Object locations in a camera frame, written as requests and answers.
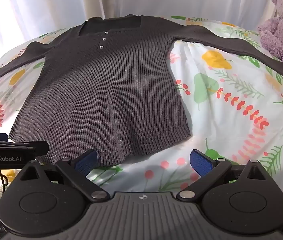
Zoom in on floral white bed sheet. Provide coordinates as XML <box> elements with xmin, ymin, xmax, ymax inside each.
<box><xmin>0</xmin><ymin>16</ymin><xmax>283</xmax><ymax>193</ymax></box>

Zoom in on dark grey knit sweater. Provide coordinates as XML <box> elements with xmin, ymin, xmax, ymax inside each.
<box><xmin>0</xmin><ymin>15</ymin><xmax>283</xmax><ymax>166</ymax></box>

